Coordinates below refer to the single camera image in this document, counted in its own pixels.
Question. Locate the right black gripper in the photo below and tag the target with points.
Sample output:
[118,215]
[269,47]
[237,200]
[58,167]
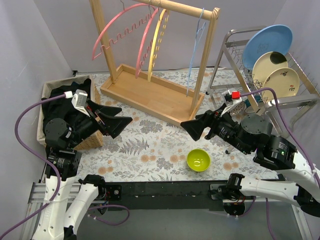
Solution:
[210,124]

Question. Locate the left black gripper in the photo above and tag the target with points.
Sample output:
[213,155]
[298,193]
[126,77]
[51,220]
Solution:
[99,121]

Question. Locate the black garment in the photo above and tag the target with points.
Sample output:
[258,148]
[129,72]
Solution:
[62,108]

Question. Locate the blue wire hanger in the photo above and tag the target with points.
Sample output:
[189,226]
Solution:
[198,35]

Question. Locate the yellow hanger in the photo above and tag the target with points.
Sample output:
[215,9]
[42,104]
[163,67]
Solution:
[157,40]

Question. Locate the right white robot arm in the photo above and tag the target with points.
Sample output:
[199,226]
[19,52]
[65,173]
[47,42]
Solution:
[254,135]

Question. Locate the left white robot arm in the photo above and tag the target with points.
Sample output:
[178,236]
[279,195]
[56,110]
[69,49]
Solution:
[60,220]

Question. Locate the wicker laundry basket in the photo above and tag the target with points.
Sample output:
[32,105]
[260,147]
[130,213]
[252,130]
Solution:
[93,141]

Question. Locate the green bowl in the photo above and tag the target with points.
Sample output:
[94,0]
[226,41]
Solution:
[198,160]

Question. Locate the wooden clothes rack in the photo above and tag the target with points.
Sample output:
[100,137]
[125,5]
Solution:
[160,98]

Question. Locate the floral tablecloth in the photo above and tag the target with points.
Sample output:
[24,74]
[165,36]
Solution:
[150,149]

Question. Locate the patterned small bowl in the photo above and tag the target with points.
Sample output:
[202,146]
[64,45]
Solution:
[238,109]

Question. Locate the metal dish rack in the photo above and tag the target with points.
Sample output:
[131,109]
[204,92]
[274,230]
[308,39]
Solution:
[264,102]

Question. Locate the cream plate with black spot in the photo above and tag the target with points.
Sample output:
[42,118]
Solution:
[266,64]

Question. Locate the cream plate with flower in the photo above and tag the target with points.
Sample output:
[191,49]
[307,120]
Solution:
[284,81]

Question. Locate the blue plate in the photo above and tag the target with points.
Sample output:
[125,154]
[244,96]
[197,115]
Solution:
[274,38]

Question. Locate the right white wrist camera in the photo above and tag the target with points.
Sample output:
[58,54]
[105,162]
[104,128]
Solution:
[232,98]

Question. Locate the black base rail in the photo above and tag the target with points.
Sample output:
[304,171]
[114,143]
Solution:
[171,195]

